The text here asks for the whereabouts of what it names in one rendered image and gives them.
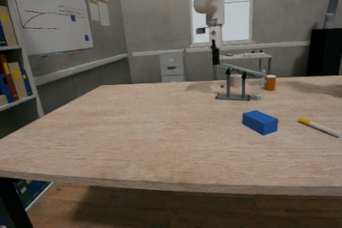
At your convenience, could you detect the blue rectangular block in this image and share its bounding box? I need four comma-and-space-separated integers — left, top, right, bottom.
242, 110, 278, 136

